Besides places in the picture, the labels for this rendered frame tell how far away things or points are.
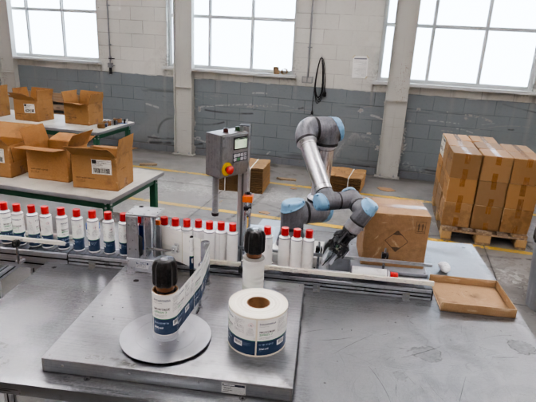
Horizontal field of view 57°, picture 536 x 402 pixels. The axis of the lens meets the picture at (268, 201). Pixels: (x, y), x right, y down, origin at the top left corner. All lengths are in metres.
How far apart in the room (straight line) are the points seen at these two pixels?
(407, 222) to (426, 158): 5.07
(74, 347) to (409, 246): 1.52
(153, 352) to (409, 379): 0.84
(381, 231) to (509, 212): 3.08
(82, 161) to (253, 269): 2.09
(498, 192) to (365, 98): 2.76
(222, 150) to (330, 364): 0.96
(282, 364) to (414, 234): 1.04
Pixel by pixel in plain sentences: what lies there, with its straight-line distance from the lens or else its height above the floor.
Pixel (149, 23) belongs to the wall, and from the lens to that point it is 8.20.
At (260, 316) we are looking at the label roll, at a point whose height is 1.02.
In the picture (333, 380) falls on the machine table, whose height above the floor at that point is 0.83.
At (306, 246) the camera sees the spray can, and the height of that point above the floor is 1.02.
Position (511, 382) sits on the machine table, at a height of 0.83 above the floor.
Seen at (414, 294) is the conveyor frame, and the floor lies 0.85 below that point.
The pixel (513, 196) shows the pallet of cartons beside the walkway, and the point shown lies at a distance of 5.31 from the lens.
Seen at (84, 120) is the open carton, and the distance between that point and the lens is 6.21.
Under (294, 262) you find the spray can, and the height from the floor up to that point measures 0.94.
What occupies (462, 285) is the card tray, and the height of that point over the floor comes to 0.83.
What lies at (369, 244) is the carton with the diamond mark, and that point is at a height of 0.96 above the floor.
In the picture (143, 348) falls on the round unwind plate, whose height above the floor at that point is 0.89.
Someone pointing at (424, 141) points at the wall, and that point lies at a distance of 7.38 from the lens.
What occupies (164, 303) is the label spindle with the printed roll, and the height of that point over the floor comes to 1.04.
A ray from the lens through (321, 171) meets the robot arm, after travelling 2.15.
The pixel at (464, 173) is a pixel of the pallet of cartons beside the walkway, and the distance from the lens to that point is 5.18.
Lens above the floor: 1.88
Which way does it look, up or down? 19 degrees down
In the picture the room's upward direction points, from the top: 3 degrees clockwise
